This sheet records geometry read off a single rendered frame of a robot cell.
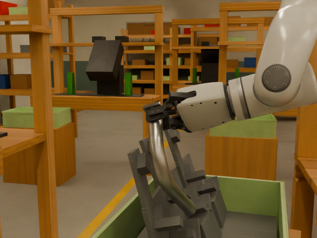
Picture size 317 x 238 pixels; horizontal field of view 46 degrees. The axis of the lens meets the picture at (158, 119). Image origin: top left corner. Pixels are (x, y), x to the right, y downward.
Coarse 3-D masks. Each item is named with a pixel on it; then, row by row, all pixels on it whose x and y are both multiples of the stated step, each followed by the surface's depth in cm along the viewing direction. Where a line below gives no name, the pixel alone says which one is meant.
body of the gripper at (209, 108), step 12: (204, 84) 74; (216, 84) 74; (204, 96) 73; (216, 96) 72; (180, 108) 74; (192, 108) 74; (204, 108) 74; (216, 108) 74; (228, 108) 73; (192, 120) 77; (204, 120) 77; (216, 120) 77; (228, 120) 77
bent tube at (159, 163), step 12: (144, 108) 80; (156, 120) 78; (156, 132) 76; (156, 144) 75; (156, 156) 74; (156, 168) 75; (168, 168) 76; (168, 180) 75; (168, 192) 77; (180, 192) 80; (180, 204) 83; (192, 204) 88
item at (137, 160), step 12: (132, 156) 77; (144, 156) 78; (132, 168) 77; (144, 168) 77; (144, 180) 80; (144, 192) 78; (156, 192) 86; (144, 204) 78; (156, 204) 83; (144, 216) 77; (168, 216) 90
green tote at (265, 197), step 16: (208, 176) 126; (224, 192) 126; (240, 192) 124; (256, 192) 122; (272, 192) 121; (128, 208) 101; (240, 208) 125; (256, 208) 123; (272, 208) 122; (112, 224) 91; (128, 224) 102; (144, 224) 115
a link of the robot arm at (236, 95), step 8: (232, 80) 74; (240, 80) 73; (232, 88) 72; (240, 88) 72; (232, 96) 72; (240, 96) 71; (232, 104) 73; (240, 104) 71; (240, 112) 72; (248, 112) 72; (240, 120) 75
